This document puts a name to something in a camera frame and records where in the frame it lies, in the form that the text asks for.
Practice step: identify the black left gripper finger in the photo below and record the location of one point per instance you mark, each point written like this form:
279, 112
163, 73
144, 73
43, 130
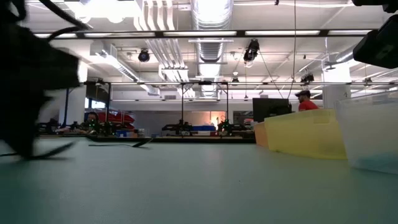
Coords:
18, 140

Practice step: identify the black spoon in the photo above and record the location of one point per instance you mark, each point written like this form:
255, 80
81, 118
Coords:
57, 150
141, 143

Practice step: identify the clear plastic bin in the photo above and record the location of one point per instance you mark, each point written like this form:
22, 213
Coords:
370, 130

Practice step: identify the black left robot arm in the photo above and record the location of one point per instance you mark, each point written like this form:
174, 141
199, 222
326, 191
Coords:
9, 12

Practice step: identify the black background robot arm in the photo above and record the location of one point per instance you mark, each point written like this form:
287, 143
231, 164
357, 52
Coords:
178, 127
227, 127
107, 127

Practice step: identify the person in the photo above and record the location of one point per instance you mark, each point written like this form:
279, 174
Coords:
92, 117
308, 105

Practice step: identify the white ceiling light fixture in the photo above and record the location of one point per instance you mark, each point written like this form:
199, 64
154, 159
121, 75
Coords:
109, 9

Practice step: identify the red background equipment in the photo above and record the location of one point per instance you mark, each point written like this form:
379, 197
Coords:
124, 119

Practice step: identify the yellow plastic bin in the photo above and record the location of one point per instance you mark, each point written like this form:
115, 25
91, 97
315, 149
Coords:
304, 133

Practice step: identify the black computer monitor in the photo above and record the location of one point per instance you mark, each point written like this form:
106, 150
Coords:
270, 109

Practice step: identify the black overhead light bar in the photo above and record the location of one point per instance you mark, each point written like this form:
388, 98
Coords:
159, 33

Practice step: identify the green table mat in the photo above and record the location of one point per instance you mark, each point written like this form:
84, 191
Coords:
186, 186

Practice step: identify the blue storage box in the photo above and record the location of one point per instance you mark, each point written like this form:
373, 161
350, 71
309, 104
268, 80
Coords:
203, 127

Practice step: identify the black hanging camera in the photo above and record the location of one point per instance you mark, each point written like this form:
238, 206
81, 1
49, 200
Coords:
307, 78
144, 56
251, 51

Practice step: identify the white ceiling vent duct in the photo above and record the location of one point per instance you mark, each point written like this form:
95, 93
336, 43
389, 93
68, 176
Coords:
115, 63

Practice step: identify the black background workstation frame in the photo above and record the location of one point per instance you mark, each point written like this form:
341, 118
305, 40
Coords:
182, 105

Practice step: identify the black aluminium table frame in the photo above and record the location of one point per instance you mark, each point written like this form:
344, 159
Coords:
186, 139

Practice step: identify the silver ceiling air duct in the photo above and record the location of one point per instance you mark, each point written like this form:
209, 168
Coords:
211, 49

